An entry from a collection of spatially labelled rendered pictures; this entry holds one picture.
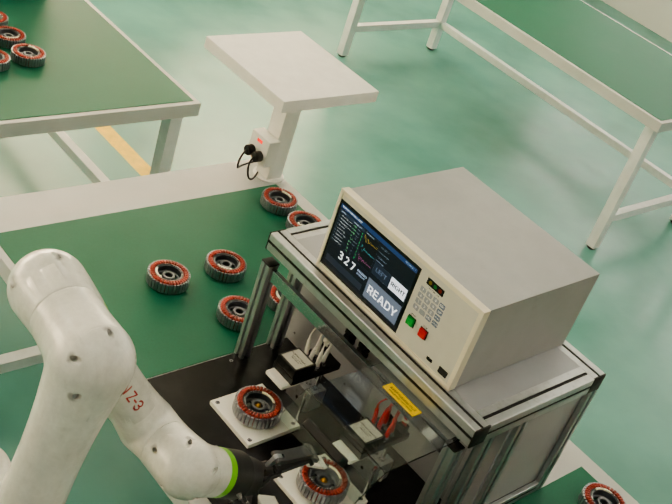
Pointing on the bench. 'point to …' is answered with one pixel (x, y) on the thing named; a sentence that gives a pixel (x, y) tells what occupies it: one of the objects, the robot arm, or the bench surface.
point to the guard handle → (325, 442)
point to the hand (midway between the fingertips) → (296, 482)
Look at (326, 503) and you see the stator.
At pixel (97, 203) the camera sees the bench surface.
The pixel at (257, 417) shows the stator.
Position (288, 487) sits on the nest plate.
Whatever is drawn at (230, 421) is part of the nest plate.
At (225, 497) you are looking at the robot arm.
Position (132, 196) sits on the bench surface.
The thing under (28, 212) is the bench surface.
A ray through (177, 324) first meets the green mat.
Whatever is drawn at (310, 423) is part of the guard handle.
